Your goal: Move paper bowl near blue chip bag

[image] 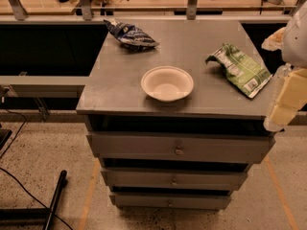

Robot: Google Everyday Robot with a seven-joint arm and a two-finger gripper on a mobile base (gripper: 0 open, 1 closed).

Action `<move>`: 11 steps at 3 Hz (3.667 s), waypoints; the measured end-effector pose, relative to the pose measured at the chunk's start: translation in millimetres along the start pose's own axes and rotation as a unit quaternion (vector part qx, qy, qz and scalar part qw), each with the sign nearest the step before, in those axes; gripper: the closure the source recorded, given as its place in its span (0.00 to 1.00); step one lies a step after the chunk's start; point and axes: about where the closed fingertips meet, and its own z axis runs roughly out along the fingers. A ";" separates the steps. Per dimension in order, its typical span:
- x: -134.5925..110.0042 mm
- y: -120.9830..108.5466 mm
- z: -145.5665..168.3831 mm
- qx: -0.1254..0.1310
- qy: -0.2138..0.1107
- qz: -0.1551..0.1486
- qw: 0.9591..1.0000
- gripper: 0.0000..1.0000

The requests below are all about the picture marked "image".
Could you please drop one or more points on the white paper bowl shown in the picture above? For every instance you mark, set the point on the white paper bowl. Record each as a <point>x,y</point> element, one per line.
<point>167,83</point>

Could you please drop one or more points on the grey drawer cabinet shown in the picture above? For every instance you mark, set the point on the grey drawer cabinet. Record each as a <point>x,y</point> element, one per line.
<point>113,100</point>

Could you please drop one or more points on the top grey drawer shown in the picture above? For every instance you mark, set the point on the top grey drawer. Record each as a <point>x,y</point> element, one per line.
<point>179,147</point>

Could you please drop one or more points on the middle grey drawer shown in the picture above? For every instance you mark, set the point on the middle grey drawer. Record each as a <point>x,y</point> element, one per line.
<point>173,179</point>

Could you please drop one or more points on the blue chip bag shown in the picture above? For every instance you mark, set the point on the blue chip bag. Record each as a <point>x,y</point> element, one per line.
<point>129,35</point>

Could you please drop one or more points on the black floor stand bar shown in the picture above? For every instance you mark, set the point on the black floor stand bar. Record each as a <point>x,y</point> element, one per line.
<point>43,216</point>

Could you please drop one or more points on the wooden background workbench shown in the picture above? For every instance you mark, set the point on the wooden background workbench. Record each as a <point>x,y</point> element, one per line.
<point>39,7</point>

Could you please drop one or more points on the bottom grey drawer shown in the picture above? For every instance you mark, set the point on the bottom grey drawer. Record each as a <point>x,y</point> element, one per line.
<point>206,202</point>

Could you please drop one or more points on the green chip bag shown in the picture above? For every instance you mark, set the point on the green chip bag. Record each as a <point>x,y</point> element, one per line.
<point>241,70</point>

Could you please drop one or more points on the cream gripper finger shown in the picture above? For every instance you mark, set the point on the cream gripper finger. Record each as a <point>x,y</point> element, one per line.
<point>274,41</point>

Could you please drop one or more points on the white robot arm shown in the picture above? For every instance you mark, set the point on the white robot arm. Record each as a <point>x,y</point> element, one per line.
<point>291,40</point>

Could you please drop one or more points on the grey drawer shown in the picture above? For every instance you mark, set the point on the grey drawer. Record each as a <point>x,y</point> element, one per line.
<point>206,202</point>
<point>173,179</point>
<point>179,147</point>

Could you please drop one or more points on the grey metal rail frame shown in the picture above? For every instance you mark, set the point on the grey metal rail frame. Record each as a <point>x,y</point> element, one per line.
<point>43,86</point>

